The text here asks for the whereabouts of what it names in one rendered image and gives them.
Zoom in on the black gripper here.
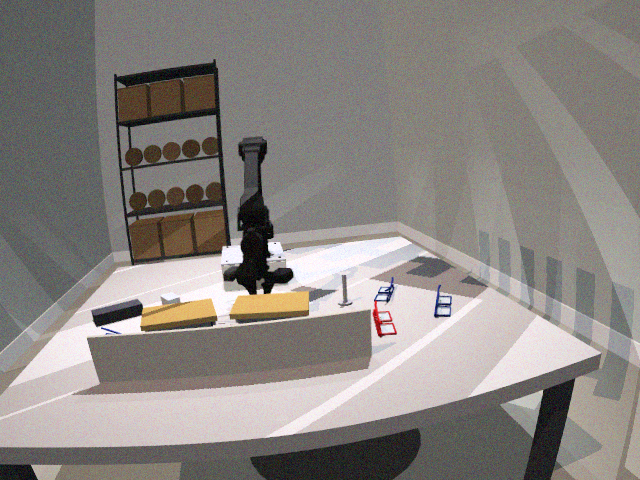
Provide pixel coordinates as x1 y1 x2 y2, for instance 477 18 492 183
223 249 294 295

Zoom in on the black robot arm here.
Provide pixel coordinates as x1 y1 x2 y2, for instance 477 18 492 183
234 136 274 285

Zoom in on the tan rectangular block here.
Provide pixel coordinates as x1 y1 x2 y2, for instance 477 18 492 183
140 298 218 332

